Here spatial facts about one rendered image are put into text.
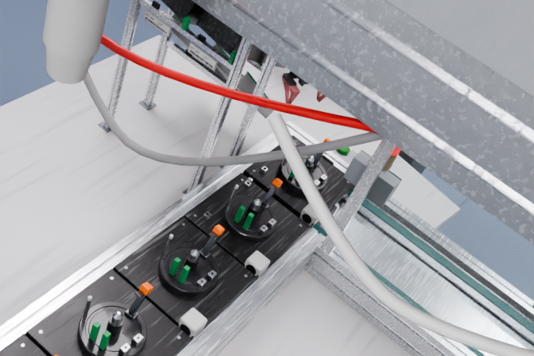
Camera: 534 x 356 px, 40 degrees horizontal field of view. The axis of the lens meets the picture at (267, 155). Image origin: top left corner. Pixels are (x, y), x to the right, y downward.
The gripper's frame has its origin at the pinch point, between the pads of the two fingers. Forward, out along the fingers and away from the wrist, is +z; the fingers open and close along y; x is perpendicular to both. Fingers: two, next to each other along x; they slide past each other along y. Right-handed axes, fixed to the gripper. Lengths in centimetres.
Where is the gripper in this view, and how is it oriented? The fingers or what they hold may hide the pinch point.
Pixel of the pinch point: (303, 100)
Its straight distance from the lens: 196.3
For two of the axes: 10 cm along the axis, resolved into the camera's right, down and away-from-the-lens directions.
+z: -2.5, 7.2, 6.5
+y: 8.7, -1.3, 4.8
